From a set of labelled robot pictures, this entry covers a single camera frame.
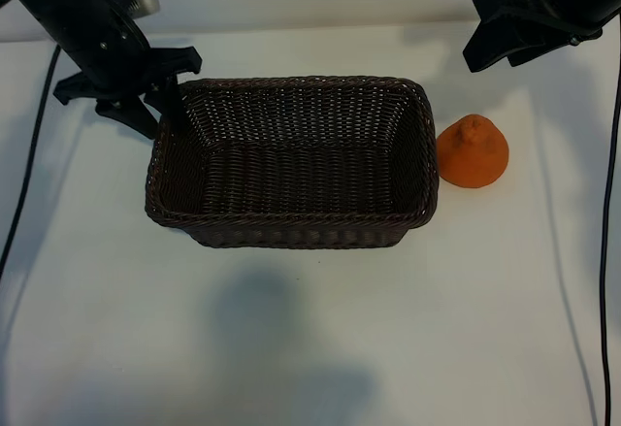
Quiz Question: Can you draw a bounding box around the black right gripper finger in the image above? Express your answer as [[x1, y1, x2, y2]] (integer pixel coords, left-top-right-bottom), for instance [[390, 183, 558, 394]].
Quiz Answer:
[[507, 25, 573, 68], [461, 14, 554, 74]]

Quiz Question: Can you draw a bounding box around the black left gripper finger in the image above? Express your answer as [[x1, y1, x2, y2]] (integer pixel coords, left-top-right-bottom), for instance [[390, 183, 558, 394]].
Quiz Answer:
[[95, 94, 159, 139], [144, 76, 188, 132]]

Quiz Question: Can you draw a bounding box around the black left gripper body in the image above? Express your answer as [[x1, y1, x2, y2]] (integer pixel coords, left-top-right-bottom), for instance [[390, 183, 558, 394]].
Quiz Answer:
[[52, 6, 203, 115]]

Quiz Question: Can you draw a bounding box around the bumpy orange fruit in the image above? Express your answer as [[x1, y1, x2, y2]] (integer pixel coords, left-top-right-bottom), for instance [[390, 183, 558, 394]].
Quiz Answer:
[[436, 113, 510, 188]]

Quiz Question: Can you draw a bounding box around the dark brown wicker basket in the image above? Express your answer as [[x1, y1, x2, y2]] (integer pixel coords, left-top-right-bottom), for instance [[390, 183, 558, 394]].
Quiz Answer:
[[144, 75, 441, 251]]

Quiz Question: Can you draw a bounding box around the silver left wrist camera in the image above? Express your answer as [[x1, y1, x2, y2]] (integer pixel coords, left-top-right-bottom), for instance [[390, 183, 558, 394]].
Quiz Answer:
[[109, 0, 162, 18]]

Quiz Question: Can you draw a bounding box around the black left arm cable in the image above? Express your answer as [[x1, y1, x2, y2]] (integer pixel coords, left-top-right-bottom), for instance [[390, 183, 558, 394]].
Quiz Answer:
[[0, 0, 179, 278]]

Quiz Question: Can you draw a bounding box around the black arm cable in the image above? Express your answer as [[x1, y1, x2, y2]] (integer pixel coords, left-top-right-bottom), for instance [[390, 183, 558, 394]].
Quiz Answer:
[[0, 0, 179, 278], [598, 83, 621, 426]]

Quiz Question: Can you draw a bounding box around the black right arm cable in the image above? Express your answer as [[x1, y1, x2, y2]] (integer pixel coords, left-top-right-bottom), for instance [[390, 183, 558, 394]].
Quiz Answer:
[[598, 83, 621, 426]]

